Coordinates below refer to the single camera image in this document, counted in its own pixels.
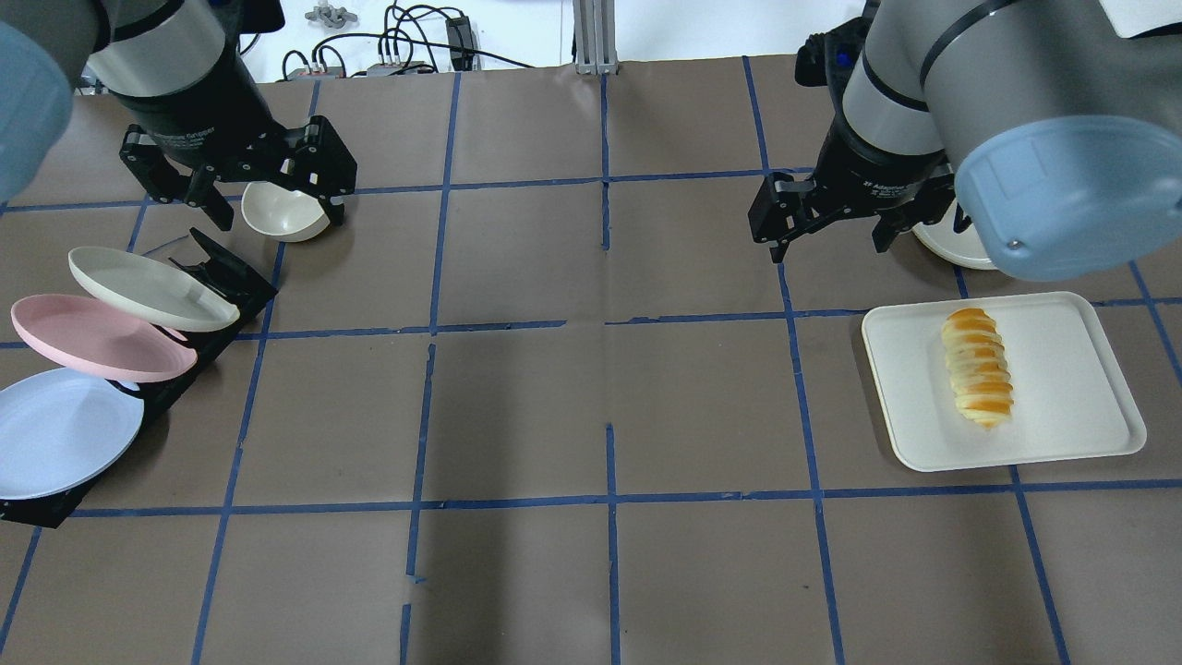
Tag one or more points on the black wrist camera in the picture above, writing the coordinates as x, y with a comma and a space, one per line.
828, 59

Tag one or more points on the pink plate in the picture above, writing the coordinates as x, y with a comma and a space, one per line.
86, 335

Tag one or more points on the white shallow dish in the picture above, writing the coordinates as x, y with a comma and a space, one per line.
963, 249

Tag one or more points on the aluminium frame post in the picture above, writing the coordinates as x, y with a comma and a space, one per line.
594, 35

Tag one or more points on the blue plate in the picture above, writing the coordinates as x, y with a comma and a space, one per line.
61, 428

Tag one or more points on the black plate rack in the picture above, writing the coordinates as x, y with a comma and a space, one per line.
232, 279

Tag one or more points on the beige bowl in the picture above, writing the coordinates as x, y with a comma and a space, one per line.
281, 214

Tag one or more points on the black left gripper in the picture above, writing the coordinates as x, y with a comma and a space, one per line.
192, 123

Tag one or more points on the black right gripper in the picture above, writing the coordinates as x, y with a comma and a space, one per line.
873, 166

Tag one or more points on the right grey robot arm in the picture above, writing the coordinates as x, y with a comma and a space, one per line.
1053, 125

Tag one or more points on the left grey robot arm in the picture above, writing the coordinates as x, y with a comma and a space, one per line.
141, 48

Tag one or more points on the twisted yellow bread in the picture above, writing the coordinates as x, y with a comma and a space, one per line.
975, 358

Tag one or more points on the beige plate in rack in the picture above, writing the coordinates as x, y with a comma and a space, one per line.
150, 290

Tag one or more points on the white rectangular tray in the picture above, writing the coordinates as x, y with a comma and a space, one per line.
1072, 399

